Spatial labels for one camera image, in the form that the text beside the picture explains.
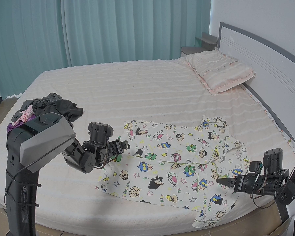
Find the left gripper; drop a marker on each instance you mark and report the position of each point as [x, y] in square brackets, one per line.
[119, 147]

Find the grey white bedside table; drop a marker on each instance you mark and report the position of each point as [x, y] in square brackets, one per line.
[196, 49]

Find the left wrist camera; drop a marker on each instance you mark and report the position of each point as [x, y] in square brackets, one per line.
[110, 131]

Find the pile of clothes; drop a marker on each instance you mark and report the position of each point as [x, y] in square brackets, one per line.
[61, 107]

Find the bed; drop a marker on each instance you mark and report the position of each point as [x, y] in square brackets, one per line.
[137, 87]

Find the white printed pyjama top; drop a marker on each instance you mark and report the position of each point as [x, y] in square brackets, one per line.
[174, 161]

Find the blue-green curtain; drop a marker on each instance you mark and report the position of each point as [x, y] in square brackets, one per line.
[27, 33]
[137, 21]

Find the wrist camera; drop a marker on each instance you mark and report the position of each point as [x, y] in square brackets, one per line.
[110, 131]
[254, 167]

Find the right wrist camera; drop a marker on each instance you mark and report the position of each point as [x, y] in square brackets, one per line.
[254, 167]

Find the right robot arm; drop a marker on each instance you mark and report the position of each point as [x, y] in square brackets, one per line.
[288, 188]

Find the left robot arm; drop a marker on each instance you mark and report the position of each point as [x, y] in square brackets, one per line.
[44, 141]

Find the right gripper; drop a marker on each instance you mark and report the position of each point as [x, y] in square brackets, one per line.
[248, 183]

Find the cream pillow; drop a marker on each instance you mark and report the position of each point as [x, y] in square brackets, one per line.
[218, 70]

